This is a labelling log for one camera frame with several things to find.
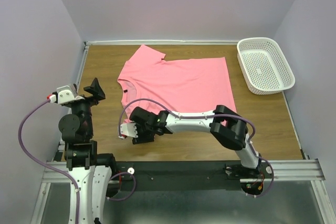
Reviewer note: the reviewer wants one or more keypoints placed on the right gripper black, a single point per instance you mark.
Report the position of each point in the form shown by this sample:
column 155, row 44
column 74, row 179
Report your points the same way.
column 143, row 139

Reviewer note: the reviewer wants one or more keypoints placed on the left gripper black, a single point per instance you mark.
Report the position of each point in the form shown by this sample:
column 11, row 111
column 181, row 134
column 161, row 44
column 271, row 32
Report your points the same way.
column 85, row 98

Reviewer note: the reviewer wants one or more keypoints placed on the pink t shirt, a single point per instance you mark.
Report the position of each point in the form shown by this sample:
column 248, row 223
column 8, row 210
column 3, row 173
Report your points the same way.
column 187, row 86

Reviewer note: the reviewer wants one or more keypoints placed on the white perforated plastic basket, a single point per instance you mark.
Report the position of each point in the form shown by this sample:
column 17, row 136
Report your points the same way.
column 264, row 66

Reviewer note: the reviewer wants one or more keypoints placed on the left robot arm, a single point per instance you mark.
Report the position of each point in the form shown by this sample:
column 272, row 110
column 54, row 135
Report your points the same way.
column 89, row 171

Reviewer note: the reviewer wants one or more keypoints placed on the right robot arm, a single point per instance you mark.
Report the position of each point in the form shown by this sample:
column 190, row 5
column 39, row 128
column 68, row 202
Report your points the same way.
column 226, row 126

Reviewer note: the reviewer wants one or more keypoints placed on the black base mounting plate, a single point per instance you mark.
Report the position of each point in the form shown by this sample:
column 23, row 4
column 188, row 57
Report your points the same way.
column 193, row 175

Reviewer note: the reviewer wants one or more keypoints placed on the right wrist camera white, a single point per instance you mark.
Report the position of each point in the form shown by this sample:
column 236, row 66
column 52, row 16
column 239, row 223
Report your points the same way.
column 127, row 130

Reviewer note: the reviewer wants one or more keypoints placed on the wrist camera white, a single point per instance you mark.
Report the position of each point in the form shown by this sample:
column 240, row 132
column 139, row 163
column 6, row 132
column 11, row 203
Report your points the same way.
column 127, row 130
column 63, row 95

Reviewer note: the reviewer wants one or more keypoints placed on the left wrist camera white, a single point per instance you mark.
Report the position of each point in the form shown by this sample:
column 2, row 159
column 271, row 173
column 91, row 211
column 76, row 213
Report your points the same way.
column 63, row 95

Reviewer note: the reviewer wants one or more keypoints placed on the aluminium frame rail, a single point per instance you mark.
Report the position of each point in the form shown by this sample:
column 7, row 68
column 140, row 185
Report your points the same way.
column 293, row 195

